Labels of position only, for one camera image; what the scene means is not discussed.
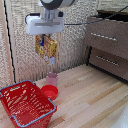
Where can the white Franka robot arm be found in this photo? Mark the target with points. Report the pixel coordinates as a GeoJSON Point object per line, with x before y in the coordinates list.
{"type": "Point", "coordinates": [55, 4]}

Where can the red plastic bowl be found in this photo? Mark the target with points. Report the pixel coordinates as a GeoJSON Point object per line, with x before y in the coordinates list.
{"type": "Point", "coordinates": [50, 91]}

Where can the red plastic shopping basket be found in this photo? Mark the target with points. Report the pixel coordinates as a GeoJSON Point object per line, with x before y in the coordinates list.
{"type": "Point", "coordinates": [26, 103]}

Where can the brown drawer cabinet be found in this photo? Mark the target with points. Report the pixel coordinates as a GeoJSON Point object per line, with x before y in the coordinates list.
{"type": "Point", "coordinates": [108, 43]}

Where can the pink plastic cup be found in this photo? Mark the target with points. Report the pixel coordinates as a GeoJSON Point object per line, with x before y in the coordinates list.
{"type": "Point", "coordinates": [52, 79]}

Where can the black vertical frame strip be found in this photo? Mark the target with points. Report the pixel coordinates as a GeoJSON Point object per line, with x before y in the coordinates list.
{"type": "Point", "coordinates": [9, 43]}

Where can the yellow granola bars box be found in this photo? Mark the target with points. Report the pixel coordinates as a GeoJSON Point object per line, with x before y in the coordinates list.
{"type": "Point", "coordinates": [47, 48]}

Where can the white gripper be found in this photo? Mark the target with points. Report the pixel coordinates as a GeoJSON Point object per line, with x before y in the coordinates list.
{"type": "Point", "coordinates": [45, 26]}

